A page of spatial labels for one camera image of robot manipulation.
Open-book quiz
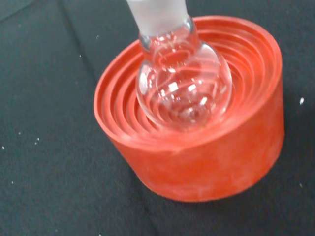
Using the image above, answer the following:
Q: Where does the red ribbed flask ring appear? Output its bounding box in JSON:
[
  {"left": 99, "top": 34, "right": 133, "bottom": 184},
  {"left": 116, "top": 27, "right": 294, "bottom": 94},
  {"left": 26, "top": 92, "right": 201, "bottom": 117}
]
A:
[{"left": 93, "top": 15, "right": 285, "bottom": 203}]

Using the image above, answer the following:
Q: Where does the black bench cloth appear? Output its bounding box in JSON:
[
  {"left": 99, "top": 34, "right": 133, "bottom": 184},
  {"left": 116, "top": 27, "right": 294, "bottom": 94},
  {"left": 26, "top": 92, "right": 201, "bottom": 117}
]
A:
[{"left": 0, "top": 0, "right": 315, "bottom": 236}]

